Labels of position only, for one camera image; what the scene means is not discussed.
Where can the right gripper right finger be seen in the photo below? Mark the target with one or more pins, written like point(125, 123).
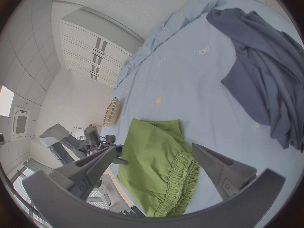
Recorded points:
point(211, 163)

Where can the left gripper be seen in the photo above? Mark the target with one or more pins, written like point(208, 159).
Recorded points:
point(118, 149)

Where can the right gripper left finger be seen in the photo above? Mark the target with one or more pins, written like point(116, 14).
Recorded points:
point(95, 166)

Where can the green shorts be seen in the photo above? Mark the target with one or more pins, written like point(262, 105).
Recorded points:
point(152, 155)

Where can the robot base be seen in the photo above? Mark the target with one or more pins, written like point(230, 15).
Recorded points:
point(106, 193)

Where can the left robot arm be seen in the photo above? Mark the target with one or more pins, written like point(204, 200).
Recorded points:
point(71, 144)

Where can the round woven basket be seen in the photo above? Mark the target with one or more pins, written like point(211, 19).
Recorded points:
point(111, 113)

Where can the dark blue garment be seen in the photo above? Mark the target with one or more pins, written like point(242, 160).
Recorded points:
point(261, 68)

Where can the window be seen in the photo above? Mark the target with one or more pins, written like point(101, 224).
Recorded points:
point(23, 177)

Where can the ceiling air conditioner vent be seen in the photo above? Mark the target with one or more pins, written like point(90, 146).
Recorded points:
point(21, 122)

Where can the ceiling light panel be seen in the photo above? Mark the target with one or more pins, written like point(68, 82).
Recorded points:
point(6, 101)

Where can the white wardrobe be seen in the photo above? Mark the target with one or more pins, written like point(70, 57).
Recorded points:
point(80, 46)

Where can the pale blue quilt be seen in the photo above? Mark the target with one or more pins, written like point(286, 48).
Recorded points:
point(166, 25)

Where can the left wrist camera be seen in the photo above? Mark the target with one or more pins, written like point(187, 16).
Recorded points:
point(110, 138)

